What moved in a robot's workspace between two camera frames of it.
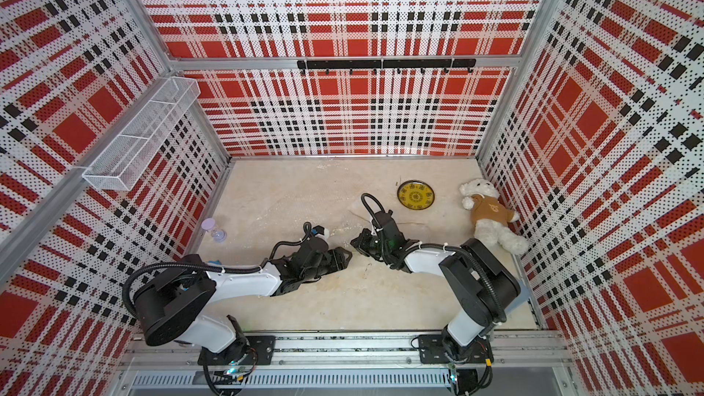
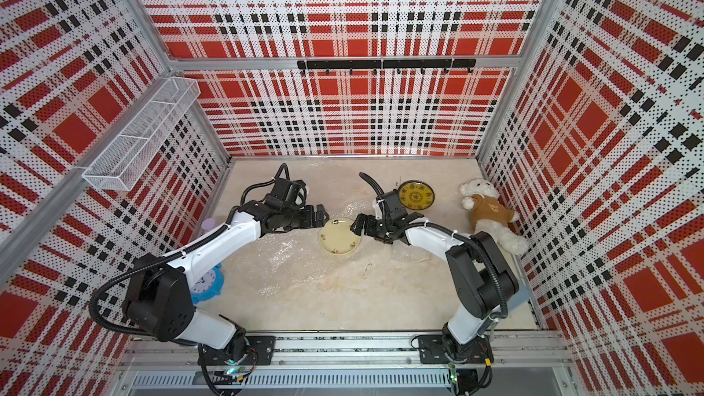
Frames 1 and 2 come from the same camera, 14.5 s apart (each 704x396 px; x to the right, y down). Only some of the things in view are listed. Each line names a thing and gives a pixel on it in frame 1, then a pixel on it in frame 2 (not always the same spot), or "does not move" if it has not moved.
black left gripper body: (323, 269) -> (299, 218)
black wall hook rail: (398, 64) does not move
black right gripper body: (369, 247) -> (375, 229)
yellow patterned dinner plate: (415, 194) does not move
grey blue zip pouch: (522, 297) does not move
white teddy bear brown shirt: (491, 217) does not move
